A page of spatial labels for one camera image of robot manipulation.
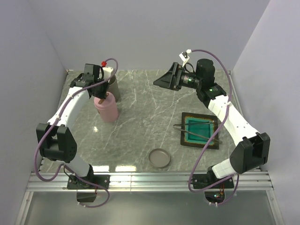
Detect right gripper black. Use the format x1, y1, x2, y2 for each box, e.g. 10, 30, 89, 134
153, 62, 203, 91

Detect grey cylindrical container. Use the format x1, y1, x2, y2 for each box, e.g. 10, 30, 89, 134
108, 75, 120, 102

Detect pink round lid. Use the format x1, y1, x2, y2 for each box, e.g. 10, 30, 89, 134
93, 92, 117, 111

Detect pink cylindrical container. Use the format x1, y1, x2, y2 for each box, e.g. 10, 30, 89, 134
95, 103, 119, 123

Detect metal serving tongs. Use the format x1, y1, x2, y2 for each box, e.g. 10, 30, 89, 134
173, 121, 221, 143

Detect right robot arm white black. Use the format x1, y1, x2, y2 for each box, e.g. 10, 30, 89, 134
153, 59, 270, 188

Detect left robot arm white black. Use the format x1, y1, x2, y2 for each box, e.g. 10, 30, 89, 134
33, 62, 116, 188

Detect square black teal plate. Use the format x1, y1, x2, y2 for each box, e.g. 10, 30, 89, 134
179, 112, 220, 148

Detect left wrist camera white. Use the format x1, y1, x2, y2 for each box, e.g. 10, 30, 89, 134
100, 61, 113, 80

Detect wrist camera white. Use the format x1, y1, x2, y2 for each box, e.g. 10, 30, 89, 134
179, 49, 192, 67
100, 61, 113, 80

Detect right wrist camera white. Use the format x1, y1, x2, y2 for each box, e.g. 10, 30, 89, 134
179, 49, 192, 67

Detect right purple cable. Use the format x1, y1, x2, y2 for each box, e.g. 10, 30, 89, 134
187, 49, 240, 207

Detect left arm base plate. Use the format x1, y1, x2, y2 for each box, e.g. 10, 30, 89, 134
67, 174, 110, 190

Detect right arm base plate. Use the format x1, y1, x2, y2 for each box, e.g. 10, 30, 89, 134
191, 173, 234, 189

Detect aluminium front rail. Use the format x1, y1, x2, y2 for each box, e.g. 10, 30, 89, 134
26, 171, 274, 192

